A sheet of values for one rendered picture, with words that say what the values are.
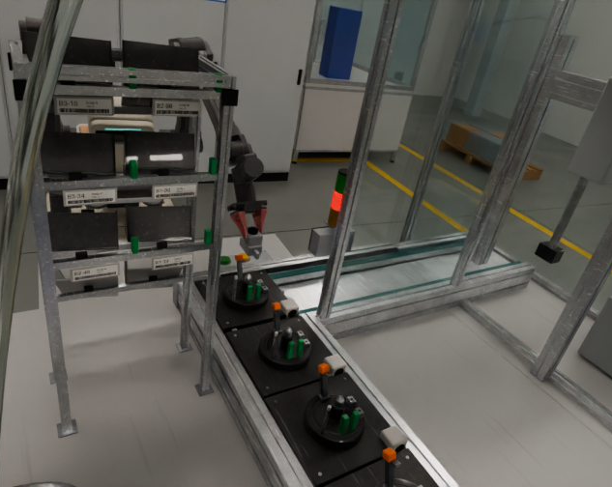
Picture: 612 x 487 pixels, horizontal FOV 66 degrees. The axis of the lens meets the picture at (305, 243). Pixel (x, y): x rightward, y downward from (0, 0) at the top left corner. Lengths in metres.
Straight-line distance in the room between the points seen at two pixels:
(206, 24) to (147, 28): 0.46
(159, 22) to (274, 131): 1.37
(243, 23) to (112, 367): 3.40
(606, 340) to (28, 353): 1.75
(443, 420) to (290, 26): 3.69
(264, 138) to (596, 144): 3.38
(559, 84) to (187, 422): 1.57
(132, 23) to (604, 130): 3.33
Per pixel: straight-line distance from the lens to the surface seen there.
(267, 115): 4.57
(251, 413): 1.15
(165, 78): 0.88
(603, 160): 1.72
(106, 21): 4.10
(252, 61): 4.40
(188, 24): 4.20
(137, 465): 1.19
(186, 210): 1.05
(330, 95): 5.39
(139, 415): 1.28
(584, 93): 1.84
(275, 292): 1.49
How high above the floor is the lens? 1.83
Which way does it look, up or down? 29 degrees down
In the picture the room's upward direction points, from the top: 11 degrees clockwise
